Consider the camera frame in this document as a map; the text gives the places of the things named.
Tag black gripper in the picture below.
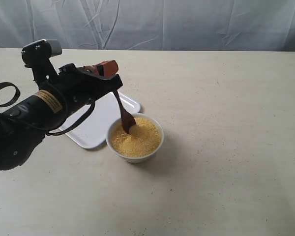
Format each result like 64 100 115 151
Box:
34 60 123 115

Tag brown wooden spoon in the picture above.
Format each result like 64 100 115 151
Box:
113 90 136 134

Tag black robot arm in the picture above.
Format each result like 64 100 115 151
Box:
0 60 122 171

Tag yellow millet grains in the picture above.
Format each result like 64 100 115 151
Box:
109 117 162 158

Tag white rectangular plastic tray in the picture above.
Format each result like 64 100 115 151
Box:
59 92 141 149

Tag white ceramic bowl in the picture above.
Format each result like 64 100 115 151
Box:
106 113 165 163

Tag grey wrinkled backdrop curtain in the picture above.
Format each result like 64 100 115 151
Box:
0 0 295 51

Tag black cable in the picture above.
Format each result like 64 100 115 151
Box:
0 82 95 136

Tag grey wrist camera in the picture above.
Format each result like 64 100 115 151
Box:
21 39 62 65

